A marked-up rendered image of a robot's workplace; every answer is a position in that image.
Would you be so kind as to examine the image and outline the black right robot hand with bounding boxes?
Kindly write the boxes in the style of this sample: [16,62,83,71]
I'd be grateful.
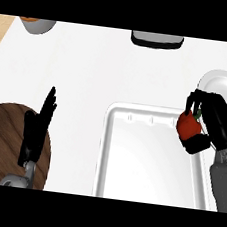
[179,87,227,160]

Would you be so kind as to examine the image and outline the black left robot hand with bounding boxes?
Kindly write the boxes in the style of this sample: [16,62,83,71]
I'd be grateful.
[16,83,60,171]

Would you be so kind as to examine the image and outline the red bell pepper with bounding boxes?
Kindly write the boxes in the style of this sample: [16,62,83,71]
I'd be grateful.
[174,105,206,143]

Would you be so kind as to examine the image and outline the white rectangular tray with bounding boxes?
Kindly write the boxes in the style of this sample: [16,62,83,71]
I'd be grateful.
[91,99,224,212]

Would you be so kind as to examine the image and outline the round brown wooden board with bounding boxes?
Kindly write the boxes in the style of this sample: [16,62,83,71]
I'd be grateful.
[0,101,58,192]

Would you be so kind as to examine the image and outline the black and grey appliance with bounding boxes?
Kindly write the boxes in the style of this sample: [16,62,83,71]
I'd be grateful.
[129,29,185,53]

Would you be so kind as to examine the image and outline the grey bowl with orange content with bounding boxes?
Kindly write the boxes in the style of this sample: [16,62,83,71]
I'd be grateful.
[17,15,57,38]

